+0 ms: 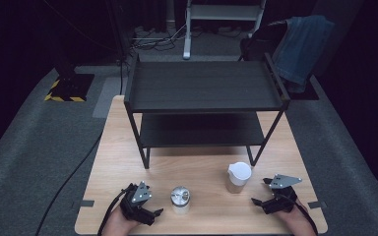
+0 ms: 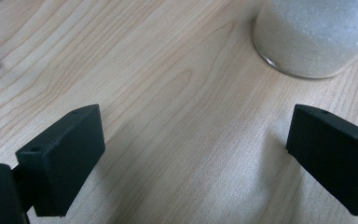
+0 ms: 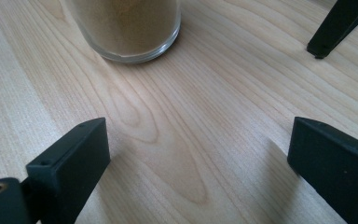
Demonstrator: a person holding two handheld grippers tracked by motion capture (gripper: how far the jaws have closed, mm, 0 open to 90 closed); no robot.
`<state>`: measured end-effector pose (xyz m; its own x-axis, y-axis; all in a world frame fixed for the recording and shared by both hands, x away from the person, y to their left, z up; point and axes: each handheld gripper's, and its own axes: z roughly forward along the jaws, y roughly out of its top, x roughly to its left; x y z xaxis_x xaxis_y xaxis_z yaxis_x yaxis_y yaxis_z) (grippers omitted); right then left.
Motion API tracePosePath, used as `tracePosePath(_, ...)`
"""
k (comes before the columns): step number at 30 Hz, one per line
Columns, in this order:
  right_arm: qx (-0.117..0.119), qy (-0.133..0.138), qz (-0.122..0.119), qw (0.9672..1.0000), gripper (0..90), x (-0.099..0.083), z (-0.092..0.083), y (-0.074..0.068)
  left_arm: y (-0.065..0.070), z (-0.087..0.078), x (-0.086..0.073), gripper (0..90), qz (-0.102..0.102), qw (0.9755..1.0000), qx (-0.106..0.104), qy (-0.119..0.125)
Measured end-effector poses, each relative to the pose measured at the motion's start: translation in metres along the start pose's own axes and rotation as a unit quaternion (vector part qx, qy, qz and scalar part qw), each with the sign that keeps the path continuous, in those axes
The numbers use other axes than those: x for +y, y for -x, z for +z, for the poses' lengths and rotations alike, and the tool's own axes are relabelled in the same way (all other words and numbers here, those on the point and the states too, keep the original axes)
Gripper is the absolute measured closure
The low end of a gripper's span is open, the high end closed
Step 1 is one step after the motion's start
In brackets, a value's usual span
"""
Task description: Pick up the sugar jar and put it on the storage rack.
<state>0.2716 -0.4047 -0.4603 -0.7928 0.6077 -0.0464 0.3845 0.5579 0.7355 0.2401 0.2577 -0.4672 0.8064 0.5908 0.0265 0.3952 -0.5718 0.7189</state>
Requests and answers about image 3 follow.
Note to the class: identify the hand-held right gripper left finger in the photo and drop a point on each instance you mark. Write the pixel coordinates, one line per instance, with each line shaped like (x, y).
(68, 165)

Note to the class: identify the glass jar of brown powder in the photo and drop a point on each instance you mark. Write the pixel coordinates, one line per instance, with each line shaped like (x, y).
(130, 25)

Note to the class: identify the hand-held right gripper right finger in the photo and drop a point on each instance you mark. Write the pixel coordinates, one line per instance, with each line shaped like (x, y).
(338, 165)

